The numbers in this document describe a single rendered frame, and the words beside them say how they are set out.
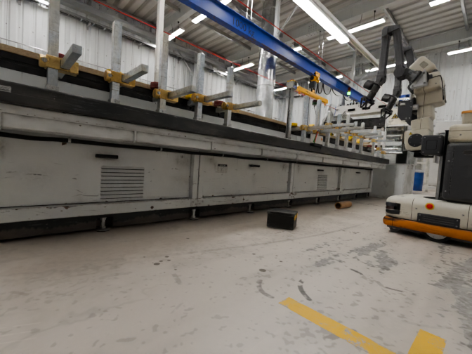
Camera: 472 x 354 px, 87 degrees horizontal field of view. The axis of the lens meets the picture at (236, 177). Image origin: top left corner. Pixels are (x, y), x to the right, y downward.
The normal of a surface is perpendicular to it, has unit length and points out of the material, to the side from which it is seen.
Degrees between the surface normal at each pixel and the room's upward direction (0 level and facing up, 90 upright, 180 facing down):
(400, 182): 90
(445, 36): 90
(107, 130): 90
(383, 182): 90
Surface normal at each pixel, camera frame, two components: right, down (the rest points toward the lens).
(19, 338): 0.07, -1.00
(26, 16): 0.68, 0.08
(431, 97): -0.73, -0.01
